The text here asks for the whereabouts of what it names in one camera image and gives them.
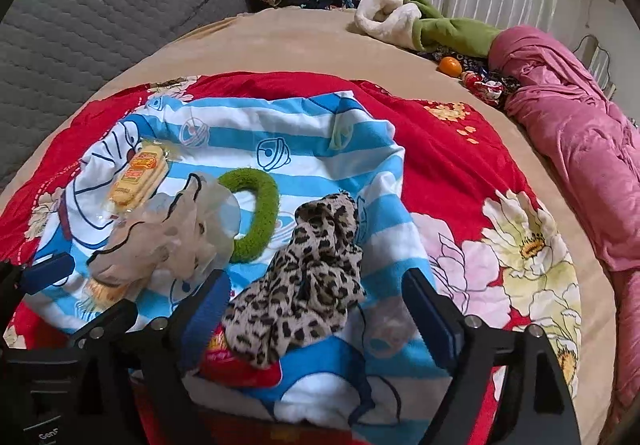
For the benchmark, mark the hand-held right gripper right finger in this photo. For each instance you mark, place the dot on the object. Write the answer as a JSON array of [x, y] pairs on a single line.
[[431, 315]]

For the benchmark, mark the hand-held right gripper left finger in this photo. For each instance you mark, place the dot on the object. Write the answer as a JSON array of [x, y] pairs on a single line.
[[205, 310]]

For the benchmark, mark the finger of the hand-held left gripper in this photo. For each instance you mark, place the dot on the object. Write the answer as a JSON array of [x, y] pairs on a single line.
[[47, 271], [117, 312]]

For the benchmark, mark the orange biscuit packet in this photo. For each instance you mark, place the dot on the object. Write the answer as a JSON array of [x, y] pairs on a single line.
[[107, 294]]

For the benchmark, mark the red egg-shaped candy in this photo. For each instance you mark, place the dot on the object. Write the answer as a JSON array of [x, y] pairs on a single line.
[[235, 370]]

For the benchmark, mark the beige mesh scrunchie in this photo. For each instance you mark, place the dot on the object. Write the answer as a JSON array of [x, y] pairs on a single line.
[[165, 235]]

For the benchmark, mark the leopard print scrunchie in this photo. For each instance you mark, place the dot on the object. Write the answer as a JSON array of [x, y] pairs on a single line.
[[310, 275]]

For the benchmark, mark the green fuzzy scrunchie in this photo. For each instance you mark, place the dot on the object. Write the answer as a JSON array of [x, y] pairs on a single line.
[[266, 210]]

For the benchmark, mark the yellow biscuit packet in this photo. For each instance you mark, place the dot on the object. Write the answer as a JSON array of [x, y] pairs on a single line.
[[135, 180]]

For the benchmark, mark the red floral blanket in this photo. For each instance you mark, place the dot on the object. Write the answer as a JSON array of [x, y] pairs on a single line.
[[440, 150]]

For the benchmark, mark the box lined with Doraemon cloth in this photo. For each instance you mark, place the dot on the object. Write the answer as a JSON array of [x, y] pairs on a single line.
[[300, 135]]

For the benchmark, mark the red white candy packet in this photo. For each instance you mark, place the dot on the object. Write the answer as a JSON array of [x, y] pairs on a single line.
[[482, 87]]

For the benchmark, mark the pink quilt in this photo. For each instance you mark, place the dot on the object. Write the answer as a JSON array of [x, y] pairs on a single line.
[[575, 125]]

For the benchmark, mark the orange fruit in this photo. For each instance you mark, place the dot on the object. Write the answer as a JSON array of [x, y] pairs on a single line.
[[449, 66]]

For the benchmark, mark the dark floral cloth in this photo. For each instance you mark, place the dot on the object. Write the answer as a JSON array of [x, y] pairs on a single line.
[[475, 62]]

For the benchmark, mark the grey quilted headboard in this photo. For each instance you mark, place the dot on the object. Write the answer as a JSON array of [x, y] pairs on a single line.
[[100, 0]]

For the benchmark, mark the beige bed sheet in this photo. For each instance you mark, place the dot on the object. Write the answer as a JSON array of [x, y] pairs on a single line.
[[300, 40]]

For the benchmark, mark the white green plush garment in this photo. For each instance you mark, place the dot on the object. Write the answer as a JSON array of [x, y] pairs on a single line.
[[385, 10]]

